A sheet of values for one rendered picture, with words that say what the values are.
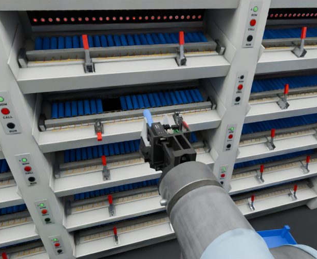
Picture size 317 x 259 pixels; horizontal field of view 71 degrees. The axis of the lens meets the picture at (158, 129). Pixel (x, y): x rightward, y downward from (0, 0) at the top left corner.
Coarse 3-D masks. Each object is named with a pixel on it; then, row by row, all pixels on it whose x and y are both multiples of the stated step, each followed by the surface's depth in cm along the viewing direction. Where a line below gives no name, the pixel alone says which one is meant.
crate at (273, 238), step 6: (288, 228) 111; (264, 234) 114; (270, 234) 114; (276, 234) 115; (282, 234) 114; (288, 234) 112; (270, 240) 113; (276, 240) 113; (282, 240) 113; (288, 240) 112; (294, 240) 108; (270, 246) 110; (276, 246) 110
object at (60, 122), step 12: (156, 108) 76; (168, 108) 76; (180, 108) 77; (192, 108) 79; (204, 108) 81; (48, 120) 68; (60, 120) 69; (72, 120) 69; (84, 120) 70; (108, 120) 73; (120, 120) 72
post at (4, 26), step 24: (0, 24) 50; (0, 48) 51; (0, 72) 53; (24, 96) 60; (0, 120) 59; (24, 120) 61; (0, 144) 62; (24, 144) 64; (48, 168) 73; (24, 192) 72; (48, 192) 74; (48, 240) 86; (72, 240) 94
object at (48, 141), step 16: (176, 80) 85; (192, 80) 87; (208, 80) 84; (208, 96) 82; (48, 112) 73; (208, 112) 81; (224, 112) 76; (32, 128) 63; (64, 128) 70; (80, 128) 70; (112, 128) 72; (128, 128) 72; (192, 128) 79; (208, 128) 81; (48, 144) 66; (64, 144) 68; (80, 144) 70; (96, 144) 72
